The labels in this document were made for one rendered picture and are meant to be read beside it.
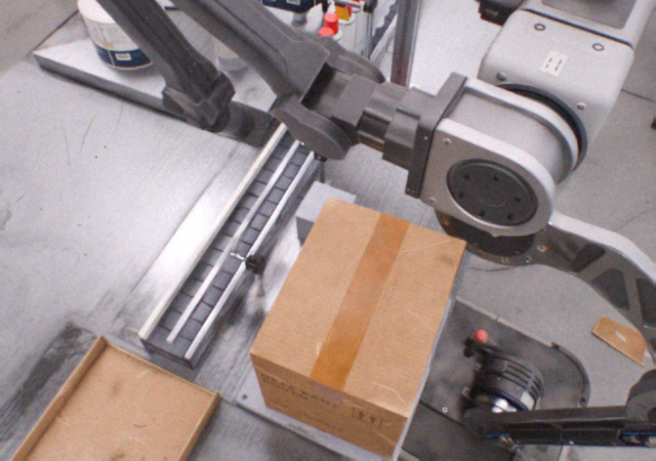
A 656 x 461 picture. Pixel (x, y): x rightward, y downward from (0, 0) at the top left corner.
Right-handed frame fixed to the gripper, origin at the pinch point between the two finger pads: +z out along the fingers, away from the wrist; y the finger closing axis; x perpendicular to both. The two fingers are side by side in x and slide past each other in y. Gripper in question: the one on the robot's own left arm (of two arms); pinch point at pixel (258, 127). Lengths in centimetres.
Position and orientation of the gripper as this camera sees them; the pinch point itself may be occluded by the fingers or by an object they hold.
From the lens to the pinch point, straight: 115.4
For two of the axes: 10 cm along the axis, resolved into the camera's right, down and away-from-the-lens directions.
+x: -3.3, 9.3, 1.4
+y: -9.1, -3.6, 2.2
